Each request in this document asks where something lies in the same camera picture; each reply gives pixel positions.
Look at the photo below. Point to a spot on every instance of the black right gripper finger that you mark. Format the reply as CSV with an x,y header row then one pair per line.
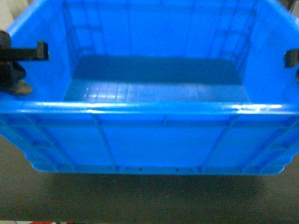
x,y
291,58

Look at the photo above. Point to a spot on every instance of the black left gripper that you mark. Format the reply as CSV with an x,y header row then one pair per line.
x,y
12,74

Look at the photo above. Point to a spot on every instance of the large blue plastic crate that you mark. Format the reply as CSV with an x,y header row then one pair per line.
x,y
156,87

